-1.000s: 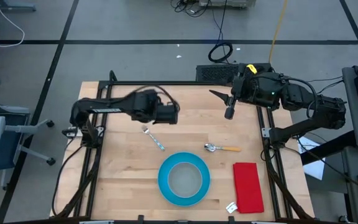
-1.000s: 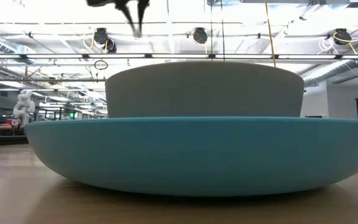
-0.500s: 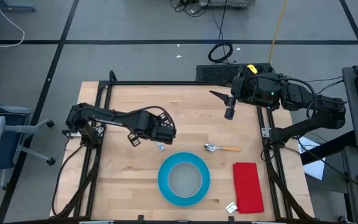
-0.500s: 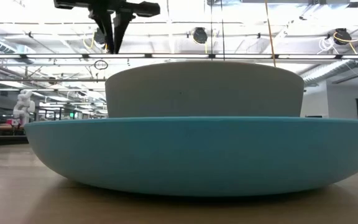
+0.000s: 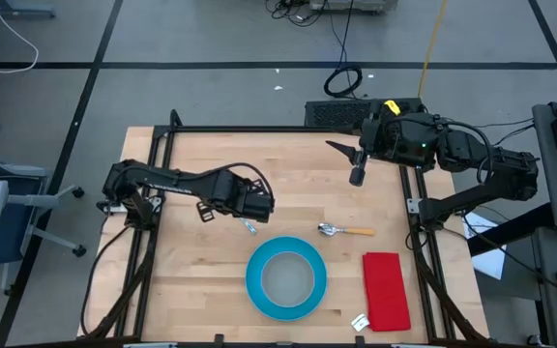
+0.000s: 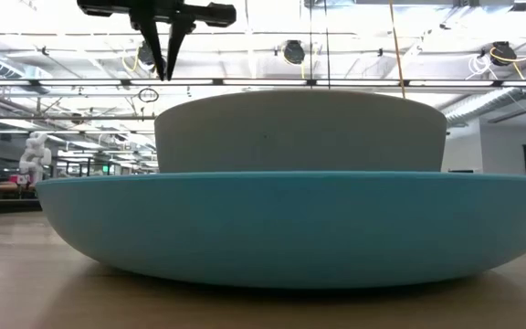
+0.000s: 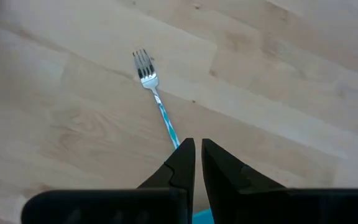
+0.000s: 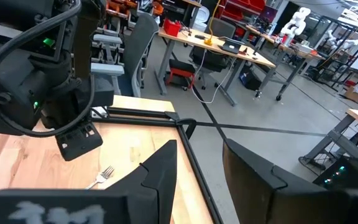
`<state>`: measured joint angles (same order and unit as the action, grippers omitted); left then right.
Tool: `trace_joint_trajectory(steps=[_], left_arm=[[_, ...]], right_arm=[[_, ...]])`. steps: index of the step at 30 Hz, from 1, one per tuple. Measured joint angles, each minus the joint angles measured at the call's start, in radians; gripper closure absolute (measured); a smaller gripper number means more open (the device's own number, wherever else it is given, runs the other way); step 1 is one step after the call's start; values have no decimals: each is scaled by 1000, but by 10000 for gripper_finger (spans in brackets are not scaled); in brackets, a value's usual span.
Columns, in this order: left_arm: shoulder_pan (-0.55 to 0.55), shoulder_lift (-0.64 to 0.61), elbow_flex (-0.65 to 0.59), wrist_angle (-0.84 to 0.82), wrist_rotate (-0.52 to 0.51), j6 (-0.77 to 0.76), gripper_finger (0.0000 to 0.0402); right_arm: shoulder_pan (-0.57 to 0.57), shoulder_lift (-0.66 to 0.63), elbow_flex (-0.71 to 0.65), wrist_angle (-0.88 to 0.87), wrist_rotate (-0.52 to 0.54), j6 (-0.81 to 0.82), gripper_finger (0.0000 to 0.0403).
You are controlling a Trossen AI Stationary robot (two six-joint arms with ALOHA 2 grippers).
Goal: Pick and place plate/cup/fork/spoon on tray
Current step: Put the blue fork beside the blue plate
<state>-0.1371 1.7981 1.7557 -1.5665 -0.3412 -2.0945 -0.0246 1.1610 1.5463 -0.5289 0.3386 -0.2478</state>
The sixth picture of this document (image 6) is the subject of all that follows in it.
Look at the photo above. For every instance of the long ceiling light strip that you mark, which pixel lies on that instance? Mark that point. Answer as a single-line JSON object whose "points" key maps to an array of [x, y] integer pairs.
{"points": [[263, 82]]}

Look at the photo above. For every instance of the blue round plate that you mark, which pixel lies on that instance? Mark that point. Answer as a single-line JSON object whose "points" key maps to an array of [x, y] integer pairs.
{"points": [[290, 228]]}

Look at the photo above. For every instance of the white robot figure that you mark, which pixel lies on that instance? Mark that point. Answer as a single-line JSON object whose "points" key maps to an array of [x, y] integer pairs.
{"points": [[35, 155]]}

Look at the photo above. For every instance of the silver ventilation duct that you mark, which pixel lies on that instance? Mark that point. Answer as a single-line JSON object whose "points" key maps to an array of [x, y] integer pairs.
{"points": [[487, 105]]}

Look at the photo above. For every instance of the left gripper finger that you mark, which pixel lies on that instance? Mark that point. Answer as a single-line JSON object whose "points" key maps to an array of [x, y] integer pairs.
{"points": [[176, 45], [153, 45]]}

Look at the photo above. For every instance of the grey round bowl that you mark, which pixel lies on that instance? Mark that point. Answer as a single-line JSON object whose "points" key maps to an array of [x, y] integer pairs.
{"points": [[299, 132]]}

